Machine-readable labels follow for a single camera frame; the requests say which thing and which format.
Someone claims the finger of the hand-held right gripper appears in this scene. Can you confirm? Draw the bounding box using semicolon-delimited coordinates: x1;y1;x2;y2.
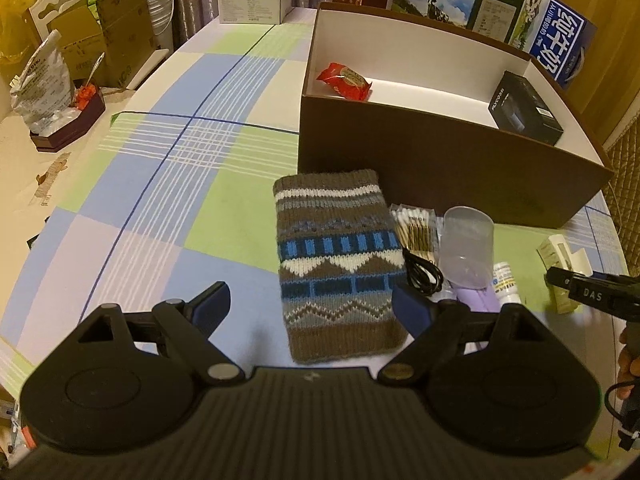
546;266;594;293

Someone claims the brown patterned knit pouch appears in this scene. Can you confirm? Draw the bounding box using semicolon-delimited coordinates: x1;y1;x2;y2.
272;168;409;365

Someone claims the red snack packet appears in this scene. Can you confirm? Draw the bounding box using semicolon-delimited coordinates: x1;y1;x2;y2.
315;61;374;101

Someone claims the white bottle blue label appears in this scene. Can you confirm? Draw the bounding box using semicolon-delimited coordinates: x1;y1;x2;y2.
490;261;524;306

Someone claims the checkered tablecloth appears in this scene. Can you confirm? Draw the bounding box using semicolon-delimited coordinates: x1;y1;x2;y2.
0;21;629;411

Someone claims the plastic bag in tray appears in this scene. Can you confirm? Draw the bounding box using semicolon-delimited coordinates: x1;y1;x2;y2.
10;29;77;130

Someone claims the purple plastic item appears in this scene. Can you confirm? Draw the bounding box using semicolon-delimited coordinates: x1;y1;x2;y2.
449;284;499;313

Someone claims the blue milk carton box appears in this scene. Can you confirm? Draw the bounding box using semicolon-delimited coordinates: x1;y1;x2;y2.
510;0;599;92

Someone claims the person's right hand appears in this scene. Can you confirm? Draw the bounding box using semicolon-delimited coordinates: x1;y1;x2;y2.
616;325;640;402

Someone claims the black cable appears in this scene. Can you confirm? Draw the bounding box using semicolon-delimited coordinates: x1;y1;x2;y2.
401;246;444;297

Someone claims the clear plastic cup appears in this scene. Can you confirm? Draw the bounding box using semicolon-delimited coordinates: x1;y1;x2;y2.
438;205;495;292

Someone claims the quilted chair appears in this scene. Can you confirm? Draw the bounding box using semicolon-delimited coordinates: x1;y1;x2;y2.
601;107;640;261

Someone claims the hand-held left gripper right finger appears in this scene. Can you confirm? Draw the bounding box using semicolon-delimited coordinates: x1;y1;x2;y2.
377;286;549;386

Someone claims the cardboard box white handle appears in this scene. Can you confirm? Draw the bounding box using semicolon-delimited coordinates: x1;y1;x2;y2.
27;0;108;83

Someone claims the yellow plastic bag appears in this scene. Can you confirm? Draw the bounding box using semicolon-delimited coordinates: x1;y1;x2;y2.
0;0;49;63

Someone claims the brown cardboard box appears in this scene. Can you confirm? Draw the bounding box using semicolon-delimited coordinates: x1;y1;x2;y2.
298;2;615;230

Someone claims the black product box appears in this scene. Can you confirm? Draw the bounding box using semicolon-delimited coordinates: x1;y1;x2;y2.
487;70;565;146

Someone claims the metal bucket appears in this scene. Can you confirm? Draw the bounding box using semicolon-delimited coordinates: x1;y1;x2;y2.
144;0;177;52

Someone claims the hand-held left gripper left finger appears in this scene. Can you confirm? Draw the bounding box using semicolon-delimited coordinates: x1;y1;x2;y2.
77;281;241;387

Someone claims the cotton swab pack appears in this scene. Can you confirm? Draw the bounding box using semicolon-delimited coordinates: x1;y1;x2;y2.
389;203;447;266

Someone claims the black gripper cord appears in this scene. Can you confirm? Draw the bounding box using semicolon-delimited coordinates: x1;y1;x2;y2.
604;384;640;455

